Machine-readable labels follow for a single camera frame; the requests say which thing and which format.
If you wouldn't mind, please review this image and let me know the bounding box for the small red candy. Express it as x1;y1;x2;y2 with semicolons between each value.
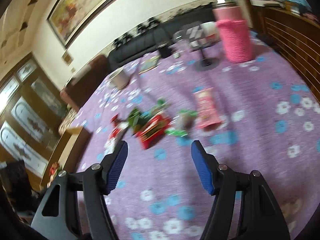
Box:
110;114;121;128

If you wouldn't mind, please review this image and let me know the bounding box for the red black-label snack packet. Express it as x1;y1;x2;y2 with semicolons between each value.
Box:
138;112;170;150

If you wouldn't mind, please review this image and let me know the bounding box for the green snack packet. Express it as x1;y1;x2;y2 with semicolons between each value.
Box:
127;107;150;135

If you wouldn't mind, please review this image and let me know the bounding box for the clear green-ended pastry packet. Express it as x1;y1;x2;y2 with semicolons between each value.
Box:
164;109;197;138

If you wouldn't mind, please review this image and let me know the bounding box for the pink My Melody snack packet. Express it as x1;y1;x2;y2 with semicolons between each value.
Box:
194;88;222;129

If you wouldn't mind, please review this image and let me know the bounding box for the white red snack packet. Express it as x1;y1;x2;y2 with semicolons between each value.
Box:
104;121;129;156

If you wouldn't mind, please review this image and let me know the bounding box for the green twisted candy wrapper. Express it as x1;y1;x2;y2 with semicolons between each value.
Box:
150;98;171;114

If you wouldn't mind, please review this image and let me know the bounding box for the cardboard tray box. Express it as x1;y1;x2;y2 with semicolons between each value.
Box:
40;126;92;188

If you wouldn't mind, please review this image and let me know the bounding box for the patterned bed cushion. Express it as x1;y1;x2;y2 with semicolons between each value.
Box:
58;108;78;136

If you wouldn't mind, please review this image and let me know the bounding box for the purple floral tablecloth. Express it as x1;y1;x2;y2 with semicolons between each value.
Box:
72;39;319;239

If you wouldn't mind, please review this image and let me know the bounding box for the brown armchair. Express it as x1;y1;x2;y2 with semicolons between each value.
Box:
60;54;111;112

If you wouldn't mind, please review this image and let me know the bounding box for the wooden glass panel door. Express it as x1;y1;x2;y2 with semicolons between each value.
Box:
1;53;67;190

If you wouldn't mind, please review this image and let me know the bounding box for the white ceramic mug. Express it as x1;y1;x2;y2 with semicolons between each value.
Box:
108;67;131;90

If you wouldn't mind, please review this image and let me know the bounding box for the green notebook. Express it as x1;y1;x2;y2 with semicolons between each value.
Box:
138;56;160;74

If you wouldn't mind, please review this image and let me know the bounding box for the black leather sofa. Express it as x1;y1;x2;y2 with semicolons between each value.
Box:
107;3;216;70

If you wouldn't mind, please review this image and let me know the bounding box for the small black pouch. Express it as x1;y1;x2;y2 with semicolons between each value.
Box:
157;41;172;59

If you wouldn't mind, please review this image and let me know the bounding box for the grey phone stand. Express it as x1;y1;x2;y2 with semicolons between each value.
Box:
181;21;221;72

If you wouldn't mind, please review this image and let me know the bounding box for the clear glass jar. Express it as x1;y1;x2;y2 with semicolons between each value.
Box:
172;30;189;48

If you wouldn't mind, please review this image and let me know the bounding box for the framed horse painting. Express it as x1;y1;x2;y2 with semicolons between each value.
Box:
47;0;114;48

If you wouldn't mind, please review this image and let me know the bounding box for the white round container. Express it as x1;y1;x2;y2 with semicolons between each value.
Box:
191;22;220;48

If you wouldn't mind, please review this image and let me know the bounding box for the wooden brick-pattern cabinet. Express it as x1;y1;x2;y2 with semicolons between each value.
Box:
245;0;319;100

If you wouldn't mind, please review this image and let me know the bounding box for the pink knitted thermos bottle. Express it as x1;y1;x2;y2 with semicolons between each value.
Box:
213;0;253;63

